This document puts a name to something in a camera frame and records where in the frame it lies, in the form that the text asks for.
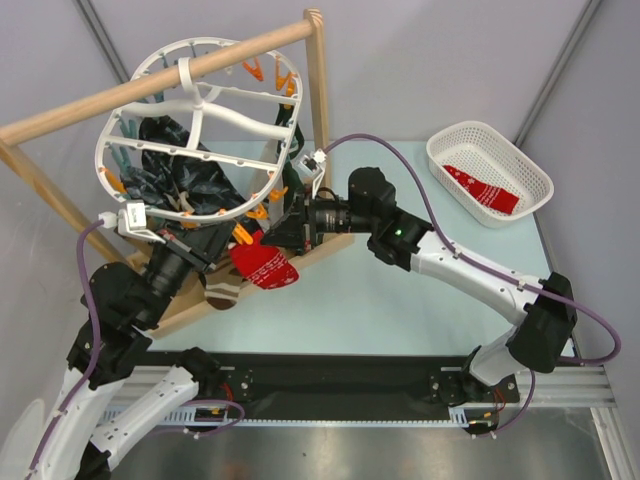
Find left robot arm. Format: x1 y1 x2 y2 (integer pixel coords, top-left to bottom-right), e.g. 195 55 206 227
23 212 232 479

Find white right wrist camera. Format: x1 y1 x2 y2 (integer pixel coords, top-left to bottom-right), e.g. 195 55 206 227
296 149 327 199

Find white plastic clip hanger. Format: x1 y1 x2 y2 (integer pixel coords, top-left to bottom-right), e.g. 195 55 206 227
94 37 304 226

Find orange clothespin on rim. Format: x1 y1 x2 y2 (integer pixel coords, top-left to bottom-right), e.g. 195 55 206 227
267 186 288 203

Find red patterned sock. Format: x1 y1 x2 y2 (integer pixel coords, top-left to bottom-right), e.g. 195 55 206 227
444 165 520 215
230 231 299 290

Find orange plastic clothespin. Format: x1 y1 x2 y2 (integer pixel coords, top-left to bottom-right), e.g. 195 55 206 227
232 223 253 245

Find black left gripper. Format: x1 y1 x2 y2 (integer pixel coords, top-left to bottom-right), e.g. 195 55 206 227
139 218 238 326

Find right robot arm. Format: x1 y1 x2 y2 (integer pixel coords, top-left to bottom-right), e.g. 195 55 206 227
261 167 577 401

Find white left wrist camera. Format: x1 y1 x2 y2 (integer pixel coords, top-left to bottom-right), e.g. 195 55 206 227
98 200 165 244

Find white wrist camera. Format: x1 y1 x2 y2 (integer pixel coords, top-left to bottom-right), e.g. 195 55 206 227
296 149 327 199
98 200 165 244

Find green and white t-shirt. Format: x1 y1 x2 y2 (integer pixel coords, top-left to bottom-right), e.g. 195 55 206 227
250 104 305 230

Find white perforated plastic basket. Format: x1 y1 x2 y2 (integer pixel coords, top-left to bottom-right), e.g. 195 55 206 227
426 121 554 229

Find dark leaf-print shorts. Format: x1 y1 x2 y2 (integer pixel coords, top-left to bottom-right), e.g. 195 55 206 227
119 115 246 221

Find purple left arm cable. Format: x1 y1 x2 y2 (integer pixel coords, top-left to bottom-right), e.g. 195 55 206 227
29 222 109 471

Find aluminium frame rail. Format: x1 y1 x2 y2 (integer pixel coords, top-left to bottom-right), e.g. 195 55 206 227
69 364 616 426

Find brown striped sock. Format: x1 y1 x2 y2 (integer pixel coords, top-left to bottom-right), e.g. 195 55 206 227
202 266 244 311

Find wooden clothes rack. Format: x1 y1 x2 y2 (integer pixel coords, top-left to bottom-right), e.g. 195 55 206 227
0 7 356 340

